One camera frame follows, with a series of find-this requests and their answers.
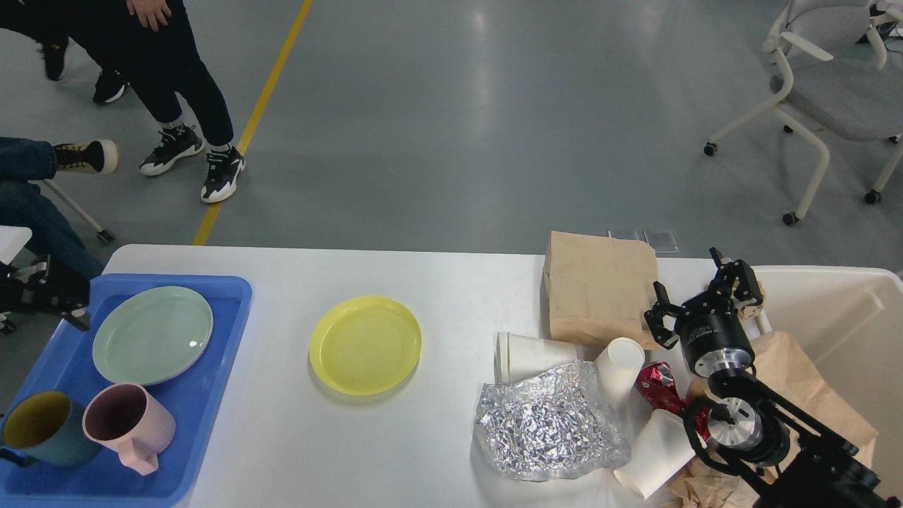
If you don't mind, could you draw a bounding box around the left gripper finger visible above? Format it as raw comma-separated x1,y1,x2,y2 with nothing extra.
1,256,90,332

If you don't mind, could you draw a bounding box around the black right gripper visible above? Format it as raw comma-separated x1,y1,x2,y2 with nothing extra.
644,247,757,378

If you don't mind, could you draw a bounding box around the pink mug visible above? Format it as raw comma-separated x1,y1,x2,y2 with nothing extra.
82,383,176,476

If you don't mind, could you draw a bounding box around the yellow plastic plate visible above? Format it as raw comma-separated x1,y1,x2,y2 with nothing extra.
309,296,423,396

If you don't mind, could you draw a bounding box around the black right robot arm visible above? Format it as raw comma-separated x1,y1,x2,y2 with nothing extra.
644,248,901,507

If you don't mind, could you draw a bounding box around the crumpled brown paper ball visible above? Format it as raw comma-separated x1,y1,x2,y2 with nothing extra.
732,280,765,320

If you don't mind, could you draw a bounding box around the white table edge left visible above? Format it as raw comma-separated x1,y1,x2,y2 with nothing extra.
0,225,32,264

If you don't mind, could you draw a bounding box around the white chair leg left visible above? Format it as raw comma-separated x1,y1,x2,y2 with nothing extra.
41,179,117,245

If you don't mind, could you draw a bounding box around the crushed red can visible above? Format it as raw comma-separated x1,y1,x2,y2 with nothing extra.
634,361,709,418

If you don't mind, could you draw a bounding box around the large brown paper bag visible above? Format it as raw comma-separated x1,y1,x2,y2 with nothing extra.
751,331,878,467

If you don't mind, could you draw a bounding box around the upright white paper cup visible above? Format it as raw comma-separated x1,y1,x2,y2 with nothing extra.
594,337,646,410

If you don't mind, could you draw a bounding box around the flat brown paper bag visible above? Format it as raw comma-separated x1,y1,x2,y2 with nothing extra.
544,231,659,351

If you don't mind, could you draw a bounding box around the pale green plate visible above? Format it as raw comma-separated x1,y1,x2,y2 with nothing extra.
92,286,214,386

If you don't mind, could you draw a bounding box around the seated person in jeans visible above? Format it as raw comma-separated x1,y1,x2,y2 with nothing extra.
1,136,119,279

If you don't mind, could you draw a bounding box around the teal mug yellow inside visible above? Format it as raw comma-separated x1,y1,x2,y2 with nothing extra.
1,390,101,468

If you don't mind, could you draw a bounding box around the front white paper cup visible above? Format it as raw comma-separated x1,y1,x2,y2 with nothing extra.
614,409,696,499

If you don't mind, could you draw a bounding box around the white plastic bin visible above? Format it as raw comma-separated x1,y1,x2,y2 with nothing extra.
755,266,902,495

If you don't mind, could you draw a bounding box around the crumpled brown paper front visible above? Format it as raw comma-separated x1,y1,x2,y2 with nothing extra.
662,459,759,507

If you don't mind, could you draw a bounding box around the crumpled aluminium foil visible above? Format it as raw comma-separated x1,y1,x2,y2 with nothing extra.
474,360,632,482

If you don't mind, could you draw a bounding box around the lying white paper cup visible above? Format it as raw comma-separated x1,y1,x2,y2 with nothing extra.
495,332,578,384

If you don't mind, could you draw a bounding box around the person in dark jeans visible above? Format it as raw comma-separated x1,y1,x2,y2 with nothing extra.
0,0,246,205

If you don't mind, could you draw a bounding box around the grey office chair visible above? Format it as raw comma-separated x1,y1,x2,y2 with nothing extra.
703,1,902,226

